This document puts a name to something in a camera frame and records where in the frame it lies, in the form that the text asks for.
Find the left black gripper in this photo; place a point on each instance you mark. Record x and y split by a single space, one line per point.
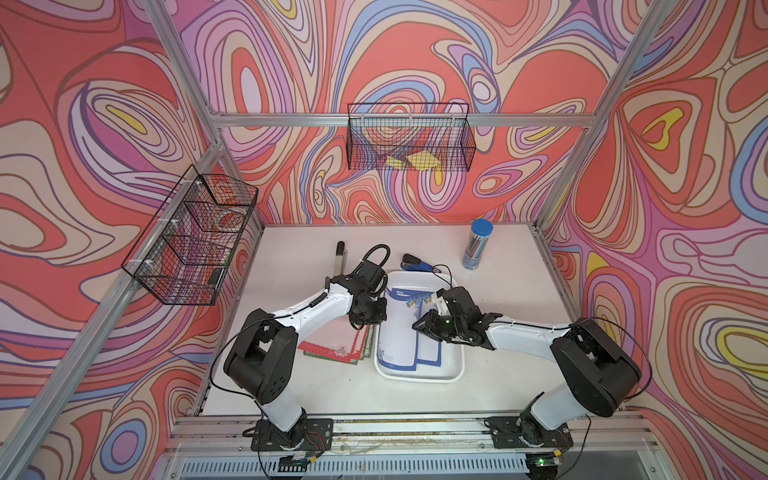
380 318

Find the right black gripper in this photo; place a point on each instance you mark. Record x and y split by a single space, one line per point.
429 327

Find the blue bordered stationery sheet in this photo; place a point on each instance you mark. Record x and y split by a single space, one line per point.
396 346

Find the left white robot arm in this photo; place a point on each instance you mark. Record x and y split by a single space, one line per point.
260 362

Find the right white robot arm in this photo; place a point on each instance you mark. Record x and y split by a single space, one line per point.
598 374

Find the white plastic storage tray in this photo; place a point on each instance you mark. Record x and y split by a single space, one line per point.
453 363

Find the blue black stapler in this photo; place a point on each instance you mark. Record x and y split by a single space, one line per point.
410 262

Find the blue lid pen tube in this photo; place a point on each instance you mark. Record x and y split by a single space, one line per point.
480 232

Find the yellow sticky note small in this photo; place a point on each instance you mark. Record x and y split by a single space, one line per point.
395 163

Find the yellow sticky note large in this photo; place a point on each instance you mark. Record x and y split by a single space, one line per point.
424 161

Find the back black wire basket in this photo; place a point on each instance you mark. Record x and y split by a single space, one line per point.
376 130

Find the black wire basket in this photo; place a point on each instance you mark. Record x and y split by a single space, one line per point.
183 256
376 130

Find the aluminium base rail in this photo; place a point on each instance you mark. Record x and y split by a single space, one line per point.
464 445

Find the left black wire basket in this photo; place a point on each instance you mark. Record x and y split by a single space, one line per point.
183 256

